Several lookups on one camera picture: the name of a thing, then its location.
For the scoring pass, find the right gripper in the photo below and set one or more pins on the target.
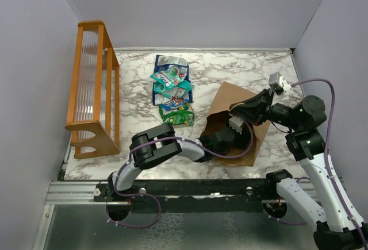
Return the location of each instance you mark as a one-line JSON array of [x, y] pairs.
[[256, 108]]

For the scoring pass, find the brown paper bag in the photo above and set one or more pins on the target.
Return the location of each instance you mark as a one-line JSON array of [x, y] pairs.
[[246, 148]]

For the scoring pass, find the green yellow snack bag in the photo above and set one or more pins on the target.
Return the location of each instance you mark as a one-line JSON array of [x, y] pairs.
[[183, 115]]

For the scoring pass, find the blue candy packet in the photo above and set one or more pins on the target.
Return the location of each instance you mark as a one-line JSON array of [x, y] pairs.
[[174, 103]]

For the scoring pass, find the teal snack packet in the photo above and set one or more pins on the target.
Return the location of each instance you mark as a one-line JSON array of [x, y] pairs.
[[170, 77], [179, 91]]

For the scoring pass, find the blue snack bag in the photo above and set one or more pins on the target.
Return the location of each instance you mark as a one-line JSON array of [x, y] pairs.
[[158, 98], [162, 62]]

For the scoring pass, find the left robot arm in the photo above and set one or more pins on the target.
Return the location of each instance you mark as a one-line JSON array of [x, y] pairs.
[[157, 145]]

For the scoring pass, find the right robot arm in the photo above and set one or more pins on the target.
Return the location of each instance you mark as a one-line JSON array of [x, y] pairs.
[[334, 221]]

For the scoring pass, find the wooden dish rack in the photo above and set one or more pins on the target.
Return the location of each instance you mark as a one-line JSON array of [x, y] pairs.
[[94, 103]]

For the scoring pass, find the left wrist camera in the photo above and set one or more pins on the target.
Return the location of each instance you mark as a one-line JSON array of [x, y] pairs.
[[236, 124]]

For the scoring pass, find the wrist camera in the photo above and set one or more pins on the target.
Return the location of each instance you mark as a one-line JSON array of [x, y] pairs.
[[279, 84], [236, 124]]

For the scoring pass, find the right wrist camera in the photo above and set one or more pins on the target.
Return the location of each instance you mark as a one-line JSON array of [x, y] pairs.
[[279, 84]]

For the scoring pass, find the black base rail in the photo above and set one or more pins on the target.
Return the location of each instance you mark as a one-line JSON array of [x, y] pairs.
[[192, 196]]

